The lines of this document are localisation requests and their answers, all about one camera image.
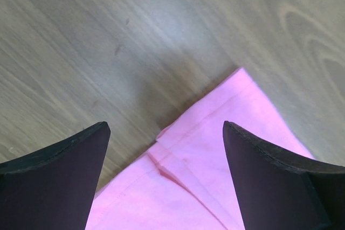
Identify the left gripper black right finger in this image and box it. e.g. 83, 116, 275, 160
223, 121, 344, 229

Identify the light pink t shirt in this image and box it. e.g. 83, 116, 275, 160
86, 68, 311, 229

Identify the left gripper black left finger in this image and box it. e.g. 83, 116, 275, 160
1, 122, 111, 229

